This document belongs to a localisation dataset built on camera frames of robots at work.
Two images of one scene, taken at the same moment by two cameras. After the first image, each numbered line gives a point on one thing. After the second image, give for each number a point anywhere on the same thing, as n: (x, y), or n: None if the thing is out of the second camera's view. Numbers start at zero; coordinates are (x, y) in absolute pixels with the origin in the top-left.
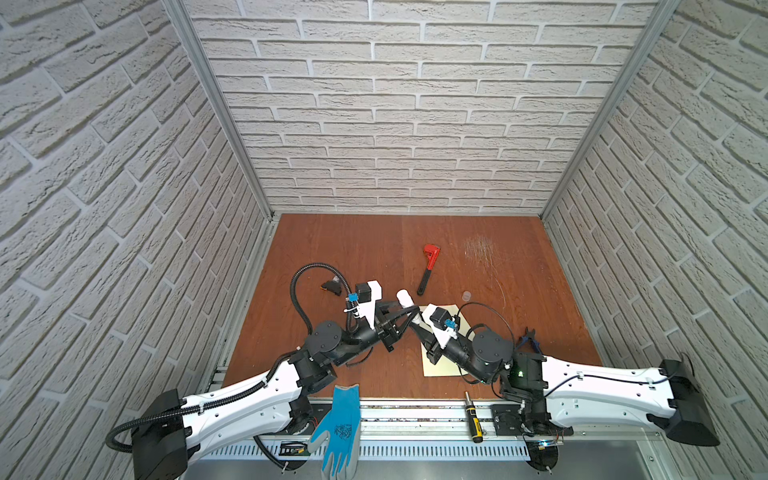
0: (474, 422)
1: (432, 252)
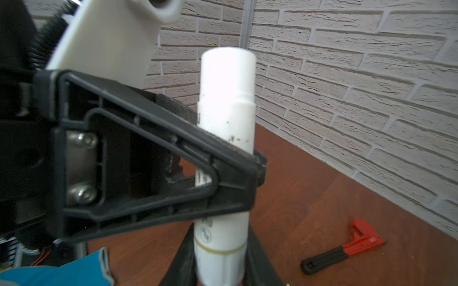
0: None
1: (369, 238)
